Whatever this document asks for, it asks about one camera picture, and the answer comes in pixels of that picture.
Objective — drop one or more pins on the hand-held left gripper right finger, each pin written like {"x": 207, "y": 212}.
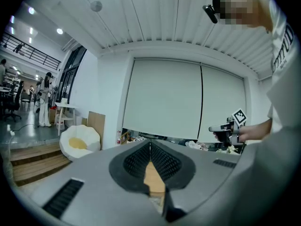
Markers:
{"x": 178, "y": 171}

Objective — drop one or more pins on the person's white printed t-shirt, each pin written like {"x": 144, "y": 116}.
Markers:
{"x": 284, "y": 79}

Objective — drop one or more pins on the narrow white roller blind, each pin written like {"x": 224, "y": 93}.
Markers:
{"x": 223, "y": 91}

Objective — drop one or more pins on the light wooden board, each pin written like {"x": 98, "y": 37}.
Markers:
{"x": 96, "y": 123}

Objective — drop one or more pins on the white artificial flowers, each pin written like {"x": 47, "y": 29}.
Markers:
{"x": 225, "y": 149}

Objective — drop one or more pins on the pile of clothes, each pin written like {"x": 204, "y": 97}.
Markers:
{"x": 196, "y": 146}

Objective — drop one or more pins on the red white canister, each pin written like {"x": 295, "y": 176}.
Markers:
{"x": 119, "y": 138}

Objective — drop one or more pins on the round smoke detector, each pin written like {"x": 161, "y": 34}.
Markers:
{"x": 96, "y": 6}

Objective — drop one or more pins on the black head camera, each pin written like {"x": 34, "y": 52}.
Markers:
{"x": 210, "y": 14}

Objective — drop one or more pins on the black office chair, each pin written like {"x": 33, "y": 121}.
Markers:
{"x": 16, "y": 98}

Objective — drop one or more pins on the person's right hand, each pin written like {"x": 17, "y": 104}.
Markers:
{"x": 243, "y": 133}

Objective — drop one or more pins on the egg-shaped white beanbag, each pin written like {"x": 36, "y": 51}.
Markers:
{"x": 87, "y": 135}

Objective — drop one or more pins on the wooden steps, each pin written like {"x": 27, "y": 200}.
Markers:
{"x": 35, "y": 166}

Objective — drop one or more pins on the small white table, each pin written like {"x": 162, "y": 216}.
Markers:
{"x": 65, "y": 105}

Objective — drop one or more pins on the black framed glass door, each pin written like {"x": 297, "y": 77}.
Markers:
{"x": 70, "y": 79}

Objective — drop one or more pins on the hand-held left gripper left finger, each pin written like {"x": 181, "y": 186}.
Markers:
{"x": 122, "y": 171}

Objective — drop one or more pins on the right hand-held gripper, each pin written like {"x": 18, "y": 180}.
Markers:
{"x": 240, "y": 118}

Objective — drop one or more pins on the black balcony railing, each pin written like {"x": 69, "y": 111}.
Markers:
{"x": 33, "y": 47}

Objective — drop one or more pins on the wooden bench rack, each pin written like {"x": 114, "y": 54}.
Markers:
{"x": 125, "y": 135}

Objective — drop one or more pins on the round ceiling light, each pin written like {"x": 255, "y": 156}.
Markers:
{"x": 31, "y": 10}
{"x": 59, "y": 31}

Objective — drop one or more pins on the person's right forearm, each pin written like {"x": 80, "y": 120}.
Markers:
{"x": 258, "y": 131}

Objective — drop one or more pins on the wide white roller blind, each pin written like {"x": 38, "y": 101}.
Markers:
{"x": 164, "y": 98}

